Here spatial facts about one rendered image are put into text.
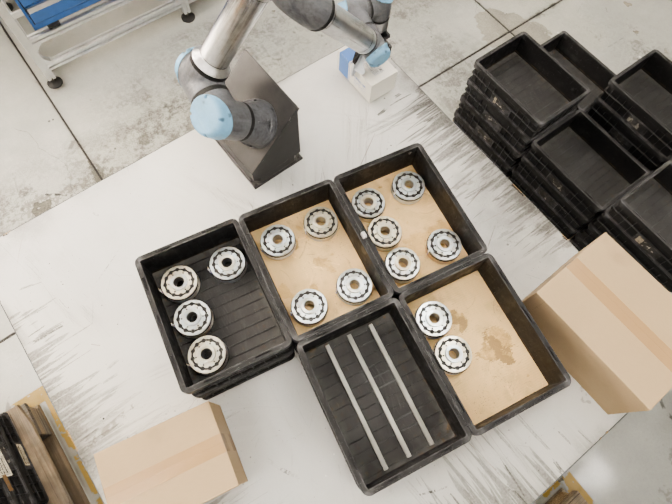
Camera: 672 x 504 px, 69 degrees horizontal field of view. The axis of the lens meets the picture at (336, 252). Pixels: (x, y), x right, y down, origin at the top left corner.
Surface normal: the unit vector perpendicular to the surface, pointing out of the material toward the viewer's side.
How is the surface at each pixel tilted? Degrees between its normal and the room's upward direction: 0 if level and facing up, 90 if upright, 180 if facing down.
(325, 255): 0
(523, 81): 0
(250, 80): 44
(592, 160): 0
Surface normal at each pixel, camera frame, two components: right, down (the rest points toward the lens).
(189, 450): 0.03, -0.37
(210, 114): -0.45, 0.24
